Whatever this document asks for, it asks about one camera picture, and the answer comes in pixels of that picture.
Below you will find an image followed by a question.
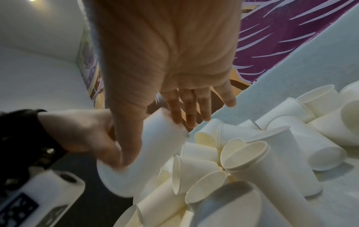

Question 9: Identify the grey sofa cushion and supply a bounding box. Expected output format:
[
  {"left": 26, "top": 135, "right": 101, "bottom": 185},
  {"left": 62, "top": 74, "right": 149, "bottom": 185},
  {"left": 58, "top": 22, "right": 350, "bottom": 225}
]
[{"left": 49, "top": 153, "right": 138, "bottom": 227}]

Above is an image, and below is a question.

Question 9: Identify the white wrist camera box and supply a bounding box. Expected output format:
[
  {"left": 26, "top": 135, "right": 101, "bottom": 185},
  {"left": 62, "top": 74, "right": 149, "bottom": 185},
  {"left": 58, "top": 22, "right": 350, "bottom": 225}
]
[{"left": 0, "top": 169, "right": 86, "bottom": 227}]

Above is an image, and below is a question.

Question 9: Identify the person's left hand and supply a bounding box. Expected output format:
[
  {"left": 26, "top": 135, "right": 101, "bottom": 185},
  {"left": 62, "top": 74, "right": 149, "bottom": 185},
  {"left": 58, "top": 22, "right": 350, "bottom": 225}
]
[{"left": 37, "top": 109, "right": 124, "bottom": 169}]

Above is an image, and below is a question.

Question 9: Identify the pile of paper cups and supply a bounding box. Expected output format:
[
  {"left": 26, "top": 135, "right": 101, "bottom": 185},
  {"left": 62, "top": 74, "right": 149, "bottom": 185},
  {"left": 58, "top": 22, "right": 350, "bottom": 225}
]
[{"left": 112, "top": 80, "right": 359, "bottom": 227}]

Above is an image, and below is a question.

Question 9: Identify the person's left forearm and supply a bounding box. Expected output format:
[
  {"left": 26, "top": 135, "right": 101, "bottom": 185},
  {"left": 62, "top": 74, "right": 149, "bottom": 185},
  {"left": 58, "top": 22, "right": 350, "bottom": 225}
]
[{"left": 0, "top": 108, "right": 68, "bottom": 191}]

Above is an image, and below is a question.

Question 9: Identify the single white paper cup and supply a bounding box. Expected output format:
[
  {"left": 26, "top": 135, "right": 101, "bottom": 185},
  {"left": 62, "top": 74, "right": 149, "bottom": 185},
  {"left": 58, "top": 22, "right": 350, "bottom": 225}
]
[{"left": 96, "top": 108, "right": 189, "bottom": 198}]

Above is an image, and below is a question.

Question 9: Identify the person's right hand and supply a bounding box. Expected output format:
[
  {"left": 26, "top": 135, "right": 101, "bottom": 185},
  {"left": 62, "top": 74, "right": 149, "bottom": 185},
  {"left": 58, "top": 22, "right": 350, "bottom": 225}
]
[{"left": 84, "top": 0, "right": 243, "bottom": 167}]

